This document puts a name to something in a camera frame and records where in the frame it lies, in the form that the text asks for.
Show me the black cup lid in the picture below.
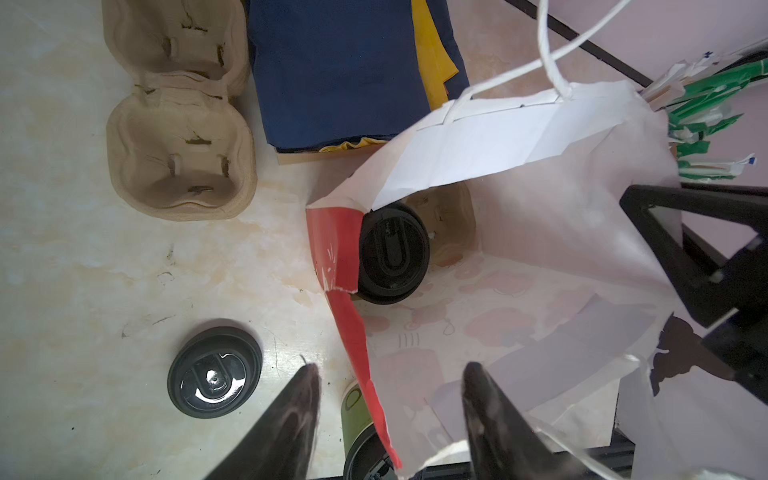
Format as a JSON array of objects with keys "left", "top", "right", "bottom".
[
  {"left": 357, "top": 202, "right": 430, "bottom": 305},
  {"left": 343, "top": 424, "right": 398, "bottom": 480}
]

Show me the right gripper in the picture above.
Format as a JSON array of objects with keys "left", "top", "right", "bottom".
[{"left": 620, "top": 183, "right": 767, "bottom": 403}]

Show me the single cardboard cup carrier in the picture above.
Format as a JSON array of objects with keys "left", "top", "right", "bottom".
[{"left": 405, "top": 182, "right": 476, "bottom": 267}]

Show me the navy napkin stack box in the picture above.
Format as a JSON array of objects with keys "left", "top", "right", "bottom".
[{"left": 247, "top": 1, "right": 469, "bottom": 153}]

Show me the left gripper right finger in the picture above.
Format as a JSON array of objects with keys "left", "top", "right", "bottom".
[{"left": 462, "top": 362, "right": 570, "bottom": 479}]

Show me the stack of black lids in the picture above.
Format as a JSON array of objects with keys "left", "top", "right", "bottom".
[{"left": 167, "top": 326, "right": 263, "bottom": 419}]

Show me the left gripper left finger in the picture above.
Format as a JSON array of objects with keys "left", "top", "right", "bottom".
[{"left": 207, "top": 363, "right": 321, "bottom": 479}]

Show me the white red paper bag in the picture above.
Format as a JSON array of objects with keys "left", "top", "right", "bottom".
[{"left": 304, "top": 0, "right": 768, "bottom": 480}]

